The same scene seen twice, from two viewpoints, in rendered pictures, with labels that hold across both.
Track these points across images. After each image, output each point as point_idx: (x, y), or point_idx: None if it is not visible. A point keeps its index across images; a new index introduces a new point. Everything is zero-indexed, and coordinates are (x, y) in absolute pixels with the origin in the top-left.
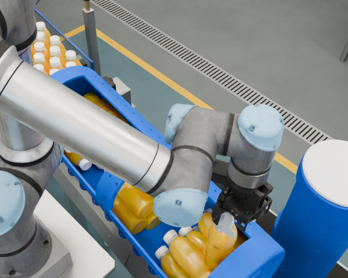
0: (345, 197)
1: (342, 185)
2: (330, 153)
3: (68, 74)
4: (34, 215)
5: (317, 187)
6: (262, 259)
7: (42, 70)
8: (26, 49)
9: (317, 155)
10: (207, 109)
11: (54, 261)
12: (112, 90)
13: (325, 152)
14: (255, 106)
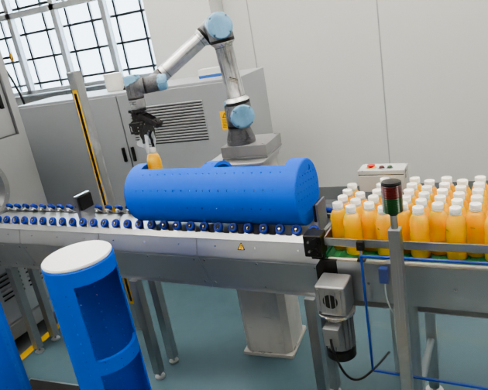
0: (80, 244)
1: (81, 248)
2: (87, 258)
3: (293, 159)
4: (245, 145)
5: (101, 241)
6: (134, 166)
7: (355, 195)
8: (214, 49)
9: (98, 253)
10: (152, 76)
11: (224, 145)
12: (262, 176)
13: (91, 257)
14: (134, 76)
